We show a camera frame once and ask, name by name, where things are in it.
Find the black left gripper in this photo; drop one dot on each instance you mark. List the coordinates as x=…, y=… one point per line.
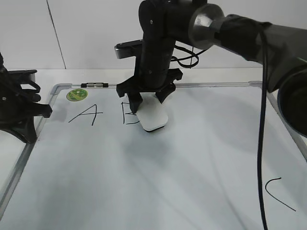
x=19, y=105

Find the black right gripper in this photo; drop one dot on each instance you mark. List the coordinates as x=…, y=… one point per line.
x=152, y=73

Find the white whiteboard eraser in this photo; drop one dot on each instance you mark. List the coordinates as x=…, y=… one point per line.
x=151, y=113

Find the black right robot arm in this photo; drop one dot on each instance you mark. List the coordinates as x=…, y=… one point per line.
x=281, y=50

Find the round green magnet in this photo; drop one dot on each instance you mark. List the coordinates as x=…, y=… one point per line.
x=76, y=95

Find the black and silver frame clip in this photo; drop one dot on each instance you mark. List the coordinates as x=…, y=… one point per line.
x=94, y=85

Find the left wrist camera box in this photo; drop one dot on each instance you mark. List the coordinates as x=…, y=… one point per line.
x=22, y=76

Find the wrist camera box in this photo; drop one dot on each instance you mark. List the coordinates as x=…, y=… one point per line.
x=22, y=76
x=128, y=49

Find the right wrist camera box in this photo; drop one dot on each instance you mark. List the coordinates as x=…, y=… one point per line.
x=128, y=49

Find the white whiteboard with grey frame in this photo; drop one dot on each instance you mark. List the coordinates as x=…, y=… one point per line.
x=93, y=166

